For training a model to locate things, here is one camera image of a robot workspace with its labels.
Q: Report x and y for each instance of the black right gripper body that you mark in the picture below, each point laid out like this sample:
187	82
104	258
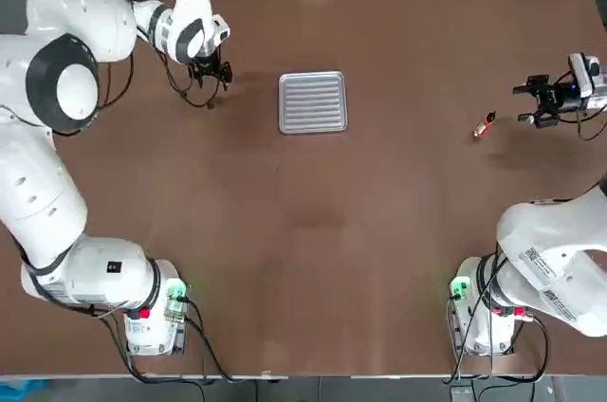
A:
562	97

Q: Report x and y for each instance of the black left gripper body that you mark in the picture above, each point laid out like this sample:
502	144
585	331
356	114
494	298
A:
207	63

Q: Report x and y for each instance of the small oil bottle red label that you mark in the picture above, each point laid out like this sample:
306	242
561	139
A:
483	127

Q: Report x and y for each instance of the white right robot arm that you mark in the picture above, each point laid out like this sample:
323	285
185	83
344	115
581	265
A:
545	241

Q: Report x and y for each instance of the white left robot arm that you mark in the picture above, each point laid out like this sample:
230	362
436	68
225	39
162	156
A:
47	184

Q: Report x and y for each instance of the silver ridged metal tray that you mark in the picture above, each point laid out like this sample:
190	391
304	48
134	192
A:
313	103

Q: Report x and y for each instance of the grey power adapter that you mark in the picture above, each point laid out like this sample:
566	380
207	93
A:
462	395

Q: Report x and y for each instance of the blue plastic bag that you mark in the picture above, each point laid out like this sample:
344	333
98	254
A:
19	385

